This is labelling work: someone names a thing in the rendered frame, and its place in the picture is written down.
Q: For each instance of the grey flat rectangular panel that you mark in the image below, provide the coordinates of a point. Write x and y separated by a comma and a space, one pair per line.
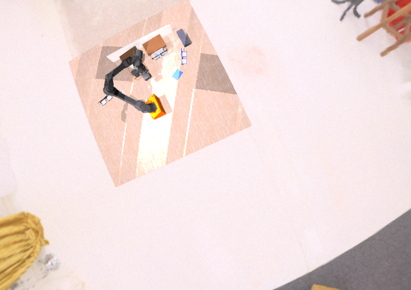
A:
138, 43

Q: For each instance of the black-framed glasses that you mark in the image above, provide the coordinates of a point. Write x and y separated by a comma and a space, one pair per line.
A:
103, 101

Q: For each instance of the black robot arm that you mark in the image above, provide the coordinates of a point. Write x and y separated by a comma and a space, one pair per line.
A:
110, 90

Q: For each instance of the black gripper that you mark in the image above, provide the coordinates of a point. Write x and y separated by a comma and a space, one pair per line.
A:
145, 74

